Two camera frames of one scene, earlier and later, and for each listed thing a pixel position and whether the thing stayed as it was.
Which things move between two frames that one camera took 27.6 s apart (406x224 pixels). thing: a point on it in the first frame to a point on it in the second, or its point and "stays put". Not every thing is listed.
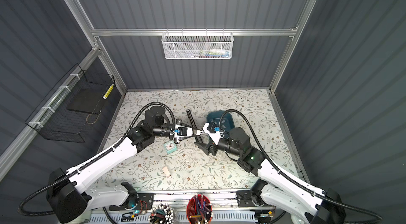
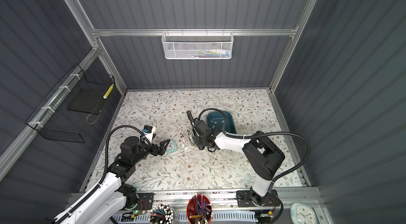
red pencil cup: x=199 y=210 stays put
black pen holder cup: x=162 y=213 stays put
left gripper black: x=177 y=121 to x=161 y=148
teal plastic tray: x=224 y=120 stays put
